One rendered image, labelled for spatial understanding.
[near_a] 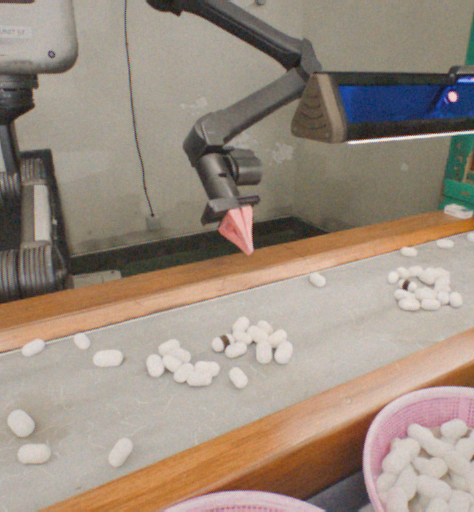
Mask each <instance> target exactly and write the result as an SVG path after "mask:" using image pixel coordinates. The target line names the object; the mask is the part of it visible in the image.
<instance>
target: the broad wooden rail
mask: <svg viewBox="0 0 474 512"><path fill-rule="evenodd" d="M472 231H474V215H472V217H470V218H466V219H462V218H459V217H455V216H452V215H448V214H445V213H444V209H442V210H437V211H432V212H427V213H422V214H417V216H413V217H407V218H402V219H398V220H393V221H387V222H383V223H378V224H373V225H368V226H363V227H358V228H353V229H348V230H343V231H339V232H333V234H328V235H324V236H318V237H313V238H309V239H303V240H298V241H294V242H288V243H283V244H279V245H273V246H268V247H264V249H258V250H253V252H252V253H251V255H247V254H246V253H244V252H243V253H238V254H234V255H228V256H223V257H219V258H213V259H208V260H204V261H198V262H193V263H189V265H183V266H178V267H174V268H169V269H163V270H158V271H154V272H148V273H143V274H139V275H133V276H128V277H124V278H118V280H114V279H113V281H109V282H105V283H100V284H94V285H89V286H83V287H79V288H74V289H69V290H64V291H59V292H54V293H50V294H44V295H39V296H35V297H30V299H29V298H25V300H20V301H15V302H10V303H6V304H1V305H0V354H1V353H5V352H9V351H13V350H16V349H21V348H23V347H24V346H25V345H26V344H28V343H30V342H32V341H34V340H37V339H40V340H43V341H44V343H45V342H49V341H53V340H57V339H61V338H65V337H69V336H73V335H77V334H79V333H86V332H89V331H93V330H97V329H102V327H106V326H110V325H113V324H117V323H122V322H126V321H130V320H134V319H138V318H142V317H146V316H150V315H155V314H159V313H162V312H166V311H171V309H175V308H179V307H184V306H187V305H191V304H195V303H200V302H204V301H208V300H211V299H216V298H220V297H224V296H228V295H233V293H236V292H240V291H244V290H249V289H253V288H257V287H261V286H265V285H269V284H273V283H278V282H282V281H285V280H289V278H294V277H298V276H302V275H307V274H310V273H314V272H318V271H323V270H327V269H331V268H334V267H339V266H343V265H347V263H351V262H356V261H359V260H363V259H367V258H372V257H376V256H380V255H383V254H387V253H392V252H396V251H400V250H401V249H402V247H412V246H416V245H420V244H424V243H429V242H432V241H436V240H440V239H444V238H448V237H453V236H456V235H460V234H464V233H468V232H472Z"/></svg>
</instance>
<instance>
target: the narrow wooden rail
mask: <svg viewBox="0 0 474 512"><path fill-rule="evenodd" d="M433 387H468V388H474V327H472V328H470V329H467V330H465V331H463V332H460V333H458V334H456V336H452V337H450V338H447V339H445V340H443V341H440V342H438V343H436V344H432V345H430V346H428V347H425V348H423V350H421V351H418V352H416V353H412V354H410V355H408V356H405V357H403V358H401V359H398V360H396V361H393V362H390V364H388V365H385V366H383V367H381V368H378V369H375V370H373V371H370V372H368V373H366V374H363V375H361V376H358V377H355V379H353V380H350V381H348V382H346V383H343V384H340V385H338V386H335V387H333V388H331V389H328V390H325V391H323V392H320V394H318V395H315V396H313V397H311V398H307V399H305V400H303V401H300V402H298V403H296V404H292V405H290V406H287V407H285V408H283V410H280V411H278V412H275V413H272V414H270V415H268V416H265V417H263V418H260V419H257V420H255V421H252V422H250V423H248V424H244V425H242V426H240V428H237V429H235V430H233V431H230V432H227V433H224V434H222V435H220V436H217V437H215V438H213V439H209V440H207V441H205V442H202V443H200V444H198V445H194V446H192V447H189V449H187V450H185V451H182V452H180V453H177V454H174V455H172V456H170V457H167V458H165V459H163V460H159V461H157V462H154V463H152V464H150V465H147V466H145V467H143V468H139V469H137V470H135V471H132V472H130V473H127V474H125V475H123V476H119V477H117V478H115V479H112V480H110V481H108V482H105V483H103V484H101V486H100V485H97V486H95V488H93V487H92V489H90V490H88V491H85V492H83V493H81V494H78V495H76V496H73V497H70V498H68V499H65V500H63V501H61V502H58V503H56V504H54V505H51V506H49V507H46V508H43V509H42V508H41V510H40V509H39V511H38V510H36V511H34V512H162V511H164V510H166V509H168V508H170V507H172V506H175V505H178V504H180V503H183V502H185V501H188V500H191V499H195V498H199V497H202V496H206V495H212V493H214V494H218V492H225V491H261V492H270V493H275V494H280V496H285V497H289V498H292V499H295V500H298V501H302V502H306V501H308V500H310V498H312V497H313V496H315V495H317V494H320V493H321V492H323V491H325V490H327V489H329V488H330V487H332V486H334V485H337V484H339V483H340V482H342V481H344V480H346V478H347V477H349V476H351V475H354V474H356V473H357V472H359V471H361V470H363V450H364V443H365V439H367V434H368V431H369V429H370V427H371V425H372V423H373V421H374V420H375V417H376V416H377V415H378V413H379V412H380V411H382V410H383V409H384V408H385V407H387V406H388V405H389V404H390V403H392V402H393V400H395V399H397V398H400V397H402V396H404V395H406V394H409V393H412V392H415V391H420V390H425V389H432V388H433Z"/></svg>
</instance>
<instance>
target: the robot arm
mask: <svg viewBox="0 0 474 512"><path fill-rule="evenodd" d="M145 1H146V3H147V4H148V5H149V6H150V7H152V8H153V9H156V10H158V11H161V12H171V13H173V14H176V16H177V17H181V14H182V12H183V11H185V12H189V13H192V14H196V15H198V16H200V17H202V19H204V20H206V21H208V22H209V23H212V24H214V25H216V26H217V27H219V28H221V29H222V30H224V31H226V32H229V33H230V34H232V35H234V36H236V37H237V38H239V39H241V40H242V41H244V42H247V44H249V45H250V46H252V47H254V48H255V49H257V50H259V51H261V52H263V53H265V54H267V55H268V56H270V57H272V58H273V59H274V60H276V61H277V62H278V63H280V65H282V66H283V68H284V69H286V74H285V75H284V76H282V77H280V78H279V79H276V80H274V81H272V82H271V83H269V84H267V86H265V87H263V88H262V89H259V90H257V91H255V92H253V93H252V94H250V95H248V96H246V97H244V98H242V99H240V100H238V101H236V102H235V103H233V105H231V106H228V107H226V108H224V109H219V110H217V111H215V112H209V113H207V114H205V115H203V116H202V117H200V118H198V119H196V122H195V124H194V125H193V127H192V128H191V130H190V131H189V133H188V135H187V136H186V139H185V140H184V142H183V149H184V151H185V153H186V154H187V156H188V159H189V162H190V163H191V166H192V167H195V170H196V173H197V175H198V177H200V180H201V182H202V184H203V188H204V190H205V192H206V194H207V197H208V199H209V201H208V202H207V205H206V208H205V210H204V212H203V215H202V217H201V222H202V225H203V226H204V227H205V225H206V224H212V223H218V222H220V223H219V225H218V229H219V231H220V234H221V235H223V236H224V237H225V238H227V239H228V240H231V241H232V242H234V243H235V244H237V245H238V246H239V247H240V249H241V250H242V251H243V252H244V253H246V254H247V255H251V253H252V252H253V245H252V236H251V227H252V222H253V220H254V217H253V215H252V214H253V211H252V209H253V207H254V205H258V202H259V201H261V197H259V195H258V193H253V194H247V195H240V193H239V191H238V189H237V186H243V185H257V184H258V183H259V182H261V181H262V179H263V174H264V169H263V164H262V162H261V160H259V159H258V158H256V157H255V154H254V152H253V151H252V150H251V149H241V148H235V147H234V146H224V145H226V144H227V143H228V142H231V141H232V140H233V138H234V137H235V136H237V135H238V134H240V133H241V132H243V131H244V130H247V129H248V128H250V127H252V126H253V125H255V124H256V123H258V121H259V120H262V119H264V118H265V117H267V116H268V115H270V114H271V113H273V112H274V111H276V110H279V109H280V108H282V107H283V106H287V105H288V104H290V102H291V101H295V100H296V99H300V98H301V97H302V95H303V92H304V90H305V88H306V85H307V82H308V80H309V77H310V75H311V74H313V72H314V71H321V70H322V65H321V63H320V62H319V60H318V59H317V56H316V53H315V50H313V47H312V44H311V42H310V41H308V40H307V38H305V37H304V38H303V41H301V39H299V38H295V37H292V36H289V35H287V34H285V33H283V32H281V31H278V30H277V29H275V28H273V27H272V26H270V25H269V24H267V23H265V22H264V21H261V20H259V18H258V17H256V16H255V15H253V14H251V13H250V12H248V11H245V10H244V9H242V8H241V7H239V6H237V5H236V4H234V3H232V2H231V1H229V0H145Z"/></svg>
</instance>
